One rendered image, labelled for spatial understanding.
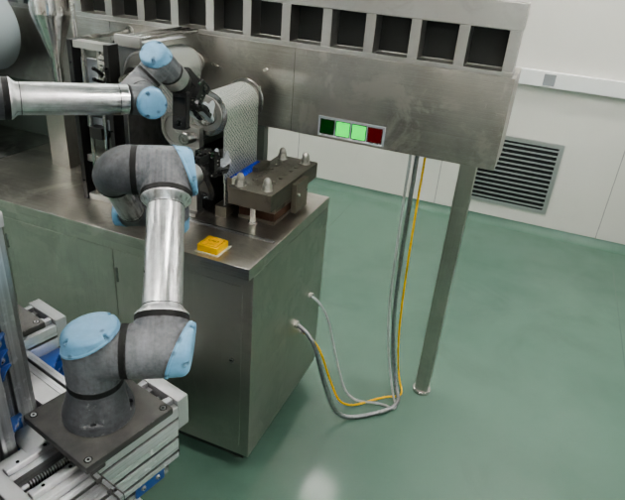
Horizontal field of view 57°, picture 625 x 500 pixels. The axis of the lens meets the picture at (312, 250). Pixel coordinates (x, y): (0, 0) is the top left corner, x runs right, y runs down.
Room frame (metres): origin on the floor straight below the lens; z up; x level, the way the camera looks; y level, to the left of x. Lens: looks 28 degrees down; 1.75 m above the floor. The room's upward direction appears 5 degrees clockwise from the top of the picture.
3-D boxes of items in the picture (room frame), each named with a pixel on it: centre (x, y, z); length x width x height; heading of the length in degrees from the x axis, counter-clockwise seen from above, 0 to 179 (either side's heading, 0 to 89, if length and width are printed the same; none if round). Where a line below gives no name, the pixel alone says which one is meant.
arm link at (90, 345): (0.93, 0.43, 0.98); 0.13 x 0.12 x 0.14; 101
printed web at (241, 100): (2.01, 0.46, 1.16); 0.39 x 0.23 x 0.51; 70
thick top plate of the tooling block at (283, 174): (1.94, 0.15, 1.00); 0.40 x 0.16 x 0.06; 160
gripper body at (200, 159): (1.72, 0.36, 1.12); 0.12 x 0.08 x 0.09; 160
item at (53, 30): (2.20, 1.02, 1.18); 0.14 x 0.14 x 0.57
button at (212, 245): (1.57, 0.31, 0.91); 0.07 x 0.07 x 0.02; 70
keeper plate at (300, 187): (1.92, 0.06, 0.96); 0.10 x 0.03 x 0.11; 160
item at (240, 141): (1.94, 0.28, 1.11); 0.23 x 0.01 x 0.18; 160
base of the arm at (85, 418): (0.93, 0.43, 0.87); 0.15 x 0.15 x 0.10
